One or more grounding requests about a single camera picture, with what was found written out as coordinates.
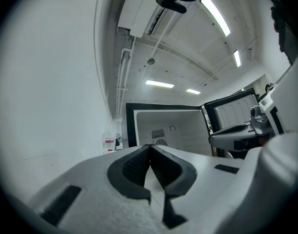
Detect white box with red label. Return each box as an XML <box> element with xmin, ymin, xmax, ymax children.
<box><xmin>101</xmin><ymin>131</ymin><xmax>124</xmax><ymax>155</ymax></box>

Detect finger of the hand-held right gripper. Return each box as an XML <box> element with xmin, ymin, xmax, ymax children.
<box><xmin>208</xmin><ymin>130</ymin><xmax>258</xmax><ymax>153</ymax></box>
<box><xmin>215</xmin><ymin>123</ymin><xmax>252</xmax><ymax>135</ymax></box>

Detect white wall air conditioner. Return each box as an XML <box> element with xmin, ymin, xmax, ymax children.
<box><xmin>116</xmin><ymin>0</ymin><xmax>196</xmax><ymax>38</ymax></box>

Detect black mini fridge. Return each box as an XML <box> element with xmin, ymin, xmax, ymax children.
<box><xmin>125</xmin><ymin>88</ymin><xmax>262</xmax><ymax>158</ymax></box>

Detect person's light blue shirt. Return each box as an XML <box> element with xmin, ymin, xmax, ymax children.
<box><xmin>272</xmin><ymin>54</ymin><xmax>298</xmax><ymax>135</ymax></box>

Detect black head camera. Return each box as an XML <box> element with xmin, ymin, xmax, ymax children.
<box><xmin>155</xmin><ymin>0</ymin><xmax>188</xmax><ymax>15</ymax></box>

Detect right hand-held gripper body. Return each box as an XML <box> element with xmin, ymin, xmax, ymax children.
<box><xmin>249</xmin><ymin>95</ymin><xmax>286</xmax><ymax>141</ymax></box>

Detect white wall pipes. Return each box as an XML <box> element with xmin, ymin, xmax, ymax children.
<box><xmin>115</xmin><ymin>36</ymin><xmax>136</xmax><ymax>118</ymax></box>

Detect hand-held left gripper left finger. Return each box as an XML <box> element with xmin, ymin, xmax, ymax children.
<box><xmin>28</xmin><ymin>144</ymin><xmax>169</xmax><ymax>234</ymax></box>

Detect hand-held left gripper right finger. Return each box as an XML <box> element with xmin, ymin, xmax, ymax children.
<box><xmin>148</xmin><ymin>144</ymin><xmax>245</xmax><ymax>229</ymax></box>

